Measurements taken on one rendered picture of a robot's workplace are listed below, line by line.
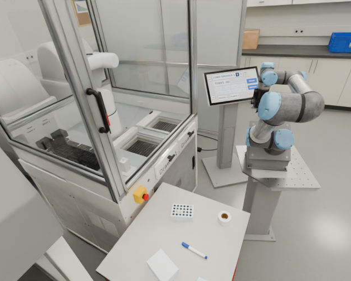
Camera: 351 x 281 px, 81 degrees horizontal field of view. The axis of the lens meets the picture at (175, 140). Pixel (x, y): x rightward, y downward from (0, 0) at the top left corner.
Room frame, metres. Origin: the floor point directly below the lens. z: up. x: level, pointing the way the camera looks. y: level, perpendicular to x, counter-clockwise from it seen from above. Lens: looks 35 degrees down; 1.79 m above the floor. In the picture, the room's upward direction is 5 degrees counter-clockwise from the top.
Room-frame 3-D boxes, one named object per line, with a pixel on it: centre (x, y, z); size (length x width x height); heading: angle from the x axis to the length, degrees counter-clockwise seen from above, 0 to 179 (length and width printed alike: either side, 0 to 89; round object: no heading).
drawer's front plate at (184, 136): (1.36, -0.10, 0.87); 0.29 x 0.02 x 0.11; 149
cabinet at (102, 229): (1.38, 0.45, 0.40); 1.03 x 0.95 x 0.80; 149
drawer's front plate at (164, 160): (1.09, 0.07, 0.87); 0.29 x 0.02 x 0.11; 149
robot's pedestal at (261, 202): (1.09, -0.66, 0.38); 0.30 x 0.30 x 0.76; 83
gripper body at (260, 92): (1.22, -0.57, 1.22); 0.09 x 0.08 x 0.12; 90
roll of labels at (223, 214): (0.67, -0.23, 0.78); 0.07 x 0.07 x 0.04
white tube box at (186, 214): (0.73, 0.00, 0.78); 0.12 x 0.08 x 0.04; 80
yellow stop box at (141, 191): (0.80, 0.22, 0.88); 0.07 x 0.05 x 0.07; 149
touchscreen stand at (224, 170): (1.84, -0.58, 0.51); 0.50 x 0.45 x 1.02; 8
